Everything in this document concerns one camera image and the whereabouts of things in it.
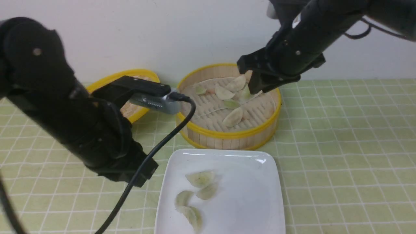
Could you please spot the green dumpling plate upper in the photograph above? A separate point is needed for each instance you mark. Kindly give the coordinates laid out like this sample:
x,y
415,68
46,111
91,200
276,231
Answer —
x,y
208,192

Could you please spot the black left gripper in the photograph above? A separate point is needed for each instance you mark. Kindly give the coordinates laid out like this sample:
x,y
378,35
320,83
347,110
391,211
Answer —
x,y
108,148

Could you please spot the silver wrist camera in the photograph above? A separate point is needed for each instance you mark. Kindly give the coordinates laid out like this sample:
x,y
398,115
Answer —
x,y
165,104

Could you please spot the white dumpling centre of steamer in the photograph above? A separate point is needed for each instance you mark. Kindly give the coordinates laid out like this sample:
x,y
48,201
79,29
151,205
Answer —
x,y
223,93

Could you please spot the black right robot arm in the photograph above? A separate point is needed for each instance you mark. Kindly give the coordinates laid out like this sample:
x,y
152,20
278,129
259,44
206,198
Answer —
x,y
354,18

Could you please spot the yellow rimmed bamboo steamer basket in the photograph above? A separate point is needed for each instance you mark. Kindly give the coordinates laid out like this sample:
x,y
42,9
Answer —
x,y
206,129

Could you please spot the small green dumpling in steamer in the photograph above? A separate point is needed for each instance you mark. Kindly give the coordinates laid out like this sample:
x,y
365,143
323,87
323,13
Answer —
x,y
231,104

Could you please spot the yellow rimmed bamboo steamer lid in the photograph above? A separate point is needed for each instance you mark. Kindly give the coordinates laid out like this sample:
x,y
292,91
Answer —
x,y
130,111

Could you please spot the green dumpling plate left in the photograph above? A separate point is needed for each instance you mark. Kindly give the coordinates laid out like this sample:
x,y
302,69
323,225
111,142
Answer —
x,y
183,198

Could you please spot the white dumpling top of steamer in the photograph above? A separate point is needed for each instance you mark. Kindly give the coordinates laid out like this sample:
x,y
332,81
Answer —
x,y
236,84

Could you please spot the green dumpling plate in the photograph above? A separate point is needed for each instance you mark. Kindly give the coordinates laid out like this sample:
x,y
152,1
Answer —
x,y
183,198
208,192
193,216

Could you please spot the white square plate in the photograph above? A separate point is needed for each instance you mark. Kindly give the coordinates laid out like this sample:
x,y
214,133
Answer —
x,y
248,200

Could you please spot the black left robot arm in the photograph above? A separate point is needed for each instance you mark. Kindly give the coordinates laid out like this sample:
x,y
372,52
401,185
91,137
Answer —
x,y
37,79

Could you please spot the pale dumpling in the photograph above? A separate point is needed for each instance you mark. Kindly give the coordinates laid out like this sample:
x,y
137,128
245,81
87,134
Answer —
x,y
234,118

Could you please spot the small dumpling far left steamer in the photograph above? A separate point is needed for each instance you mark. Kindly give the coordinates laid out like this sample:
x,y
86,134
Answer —
x,y
199,90

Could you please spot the white dumpling of steamer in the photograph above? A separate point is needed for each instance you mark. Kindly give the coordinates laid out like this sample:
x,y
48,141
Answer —
x,y
223,93
236,84

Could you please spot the green dumpling plate bottom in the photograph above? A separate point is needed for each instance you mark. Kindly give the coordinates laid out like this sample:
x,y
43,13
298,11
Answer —
x,y
193,216

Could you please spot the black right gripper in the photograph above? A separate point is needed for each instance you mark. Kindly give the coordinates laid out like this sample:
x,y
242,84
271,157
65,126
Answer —
x,y
295,48

